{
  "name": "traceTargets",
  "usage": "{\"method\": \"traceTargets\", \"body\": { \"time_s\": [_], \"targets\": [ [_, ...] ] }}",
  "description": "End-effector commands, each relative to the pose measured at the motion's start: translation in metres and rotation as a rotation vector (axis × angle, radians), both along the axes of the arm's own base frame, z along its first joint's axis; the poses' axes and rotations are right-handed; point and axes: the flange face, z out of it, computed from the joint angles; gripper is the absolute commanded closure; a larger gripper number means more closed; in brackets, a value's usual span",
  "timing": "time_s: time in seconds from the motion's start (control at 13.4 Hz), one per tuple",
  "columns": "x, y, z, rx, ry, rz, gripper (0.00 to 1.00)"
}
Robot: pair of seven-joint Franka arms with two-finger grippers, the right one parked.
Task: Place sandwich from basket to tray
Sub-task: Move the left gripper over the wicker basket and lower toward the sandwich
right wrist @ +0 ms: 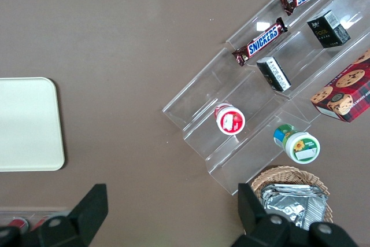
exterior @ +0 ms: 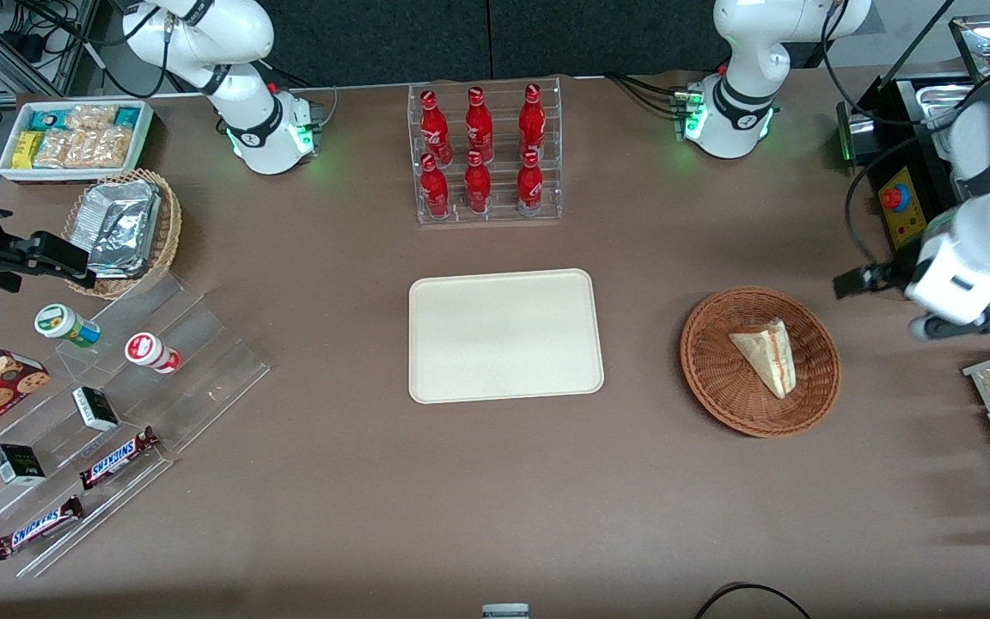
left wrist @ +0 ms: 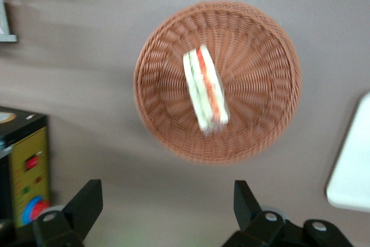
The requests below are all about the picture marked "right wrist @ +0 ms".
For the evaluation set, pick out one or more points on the red chocolate chip cookie box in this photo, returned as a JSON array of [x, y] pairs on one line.
[[344, 90]]

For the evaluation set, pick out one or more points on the clear acrylic tiered display shelf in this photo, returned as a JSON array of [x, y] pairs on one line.
[[248, 96]]

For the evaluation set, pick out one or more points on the red round item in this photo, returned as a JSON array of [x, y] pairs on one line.
[[18, 223], [39, 224]]

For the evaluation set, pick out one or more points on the crinkled silver foil packet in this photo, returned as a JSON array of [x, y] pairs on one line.
[[289, 209]]

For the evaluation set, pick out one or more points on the clear plastic container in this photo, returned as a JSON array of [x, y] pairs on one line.
[[34, 213]]

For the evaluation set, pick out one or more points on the red white lidded yogurt cup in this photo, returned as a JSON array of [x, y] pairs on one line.
[[230, 120]]

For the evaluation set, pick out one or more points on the small black carton box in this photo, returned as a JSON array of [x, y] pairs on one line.
[[274, 75], [328, 31]]

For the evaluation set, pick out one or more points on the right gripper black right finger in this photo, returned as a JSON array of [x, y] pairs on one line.
[[257, 224]]

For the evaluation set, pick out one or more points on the cream plastic tray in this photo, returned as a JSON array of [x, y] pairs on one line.
[[29, 125]]

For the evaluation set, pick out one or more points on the green jar with sunflower lid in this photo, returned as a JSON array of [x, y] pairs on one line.
[[302, 147]]

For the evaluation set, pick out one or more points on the flat silver foil packet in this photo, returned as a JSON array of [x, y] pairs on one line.
[[295, 187]]

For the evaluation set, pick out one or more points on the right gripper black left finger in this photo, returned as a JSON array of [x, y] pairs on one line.
[[78, 218]]

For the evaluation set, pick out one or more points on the woven wicker basket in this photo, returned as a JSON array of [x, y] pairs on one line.
[[281, 173]]

